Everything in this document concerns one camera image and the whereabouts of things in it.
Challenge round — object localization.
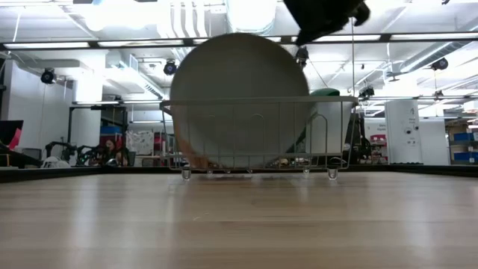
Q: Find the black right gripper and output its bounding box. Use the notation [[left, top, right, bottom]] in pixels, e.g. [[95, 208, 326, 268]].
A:
[[282, 0, 371, 46]]

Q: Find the green bowl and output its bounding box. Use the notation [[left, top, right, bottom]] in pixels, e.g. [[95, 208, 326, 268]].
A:
[[291, 88, 341, 155]]

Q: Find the large white plate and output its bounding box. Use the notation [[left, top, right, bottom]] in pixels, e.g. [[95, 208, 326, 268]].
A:
[[170, 32, 311, 170]]

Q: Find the pink plate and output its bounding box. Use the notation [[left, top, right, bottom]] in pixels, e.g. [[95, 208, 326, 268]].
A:
[[171, 106, 211, 170]]

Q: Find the white cutlery holder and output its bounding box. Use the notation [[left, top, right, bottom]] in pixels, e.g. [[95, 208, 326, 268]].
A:
[[312, 101, 354, 155]]

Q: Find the storage shelf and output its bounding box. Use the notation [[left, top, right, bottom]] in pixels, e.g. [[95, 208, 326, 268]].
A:
[[447, 125, 478, 165]]

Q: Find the white printed cloth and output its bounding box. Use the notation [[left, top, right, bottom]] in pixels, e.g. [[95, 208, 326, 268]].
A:
[[125, 130, 154, 156]]

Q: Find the person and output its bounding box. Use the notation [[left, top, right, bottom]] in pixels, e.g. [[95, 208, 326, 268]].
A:
[[99, 137, 130, 167]]

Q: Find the dark monitor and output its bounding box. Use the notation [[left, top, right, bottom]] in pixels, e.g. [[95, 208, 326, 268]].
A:
[[0, 120, 24, 150]]

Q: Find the thin hanging cable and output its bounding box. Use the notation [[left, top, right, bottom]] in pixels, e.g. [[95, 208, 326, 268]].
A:
[[350, 18, 356, 98]]

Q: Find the black overhead frame beam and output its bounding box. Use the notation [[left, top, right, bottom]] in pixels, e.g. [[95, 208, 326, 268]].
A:
[[0, 32, 478, 52]]

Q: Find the wire dish rack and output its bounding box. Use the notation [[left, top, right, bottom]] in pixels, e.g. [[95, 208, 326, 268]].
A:
[[159, 96, 359, 182]]

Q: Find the grey ceiling air duct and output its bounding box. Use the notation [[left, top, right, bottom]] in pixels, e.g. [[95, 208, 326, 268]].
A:
[[386, 40, 470, 81]]

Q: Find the black background table frame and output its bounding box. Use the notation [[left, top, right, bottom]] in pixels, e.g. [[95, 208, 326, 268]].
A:
[[67, 105, 128, 165]]

